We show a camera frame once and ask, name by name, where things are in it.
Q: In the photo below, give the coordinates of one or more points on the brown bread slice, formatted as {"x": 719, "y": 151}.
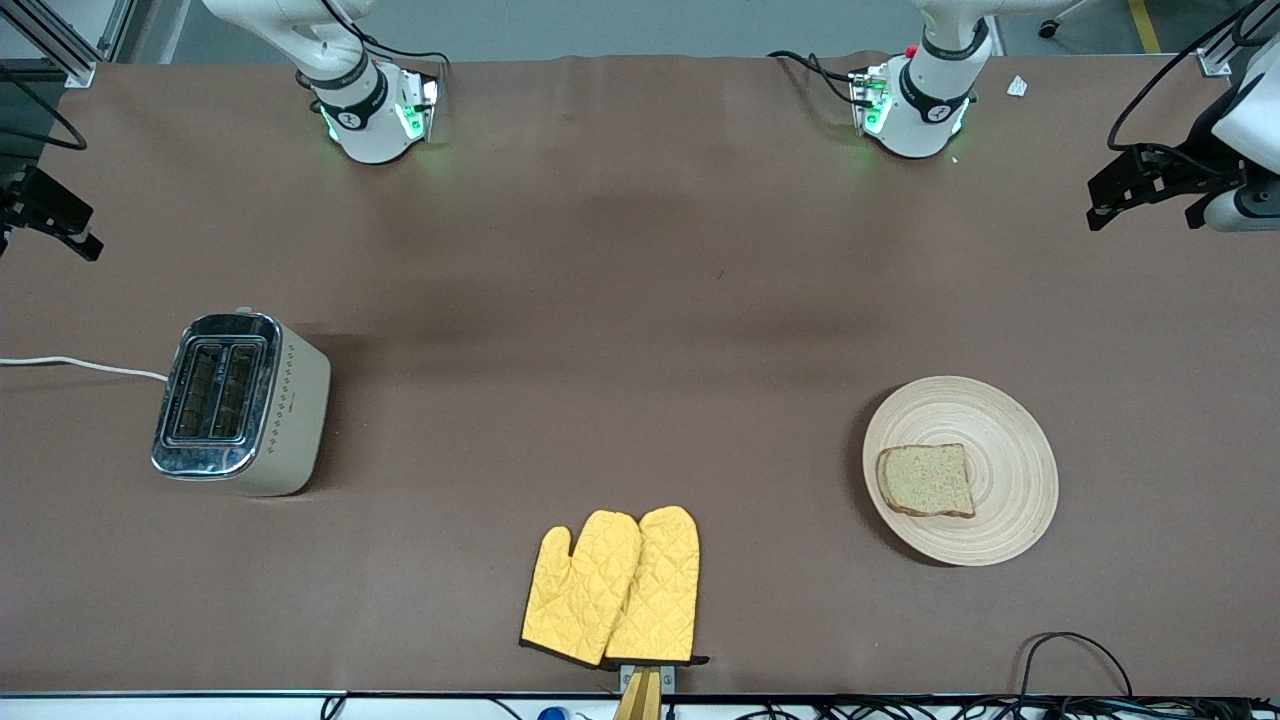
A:
{"x": 925, "y": 480}

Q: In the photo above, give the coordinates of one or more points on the yellow quilted oven mitt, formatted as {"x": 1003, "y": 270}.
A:
{"x": 580, "y": 600}
{"x": 660, "y": 590}

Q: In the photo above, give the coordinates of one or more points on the brown table cloth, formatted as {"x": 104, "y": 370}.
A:
{"x": 640, "y": 250}

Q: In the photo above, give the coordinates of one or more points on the beige chrome two-slot toaster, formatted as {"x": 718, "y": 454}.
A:
{"x": 290, "y": 420}

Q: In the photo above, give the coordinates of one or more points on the grey metal bracket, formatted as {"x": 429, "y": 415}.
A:
{"x": 668, "y": 678}

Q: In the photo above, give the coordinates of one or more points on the black chair caster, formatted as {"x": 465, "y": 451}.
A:
{"x": 1049, "y": 28}

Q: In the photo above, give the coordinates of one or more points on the small white paper scrap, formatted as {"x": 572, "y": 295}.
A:
{"x": 1017, "y": 86}

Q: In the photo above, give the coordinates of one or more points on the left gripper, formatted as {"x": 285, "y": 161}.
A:
{"x": 1197, "y": 166}

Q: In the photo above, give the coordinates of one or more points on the round wooden plate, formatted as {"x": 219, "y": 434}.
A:
{"x": 1000, "y": 450}

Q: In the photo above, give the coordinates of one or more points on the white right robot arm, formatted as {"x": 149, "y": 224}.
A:
{"x": 365, "y": 120}

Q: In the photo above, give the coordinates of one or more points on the aluminium frame profile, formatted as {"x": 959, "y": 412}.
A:
{"x": 1215, "y": 62}
{"x": 80, "y": 72}

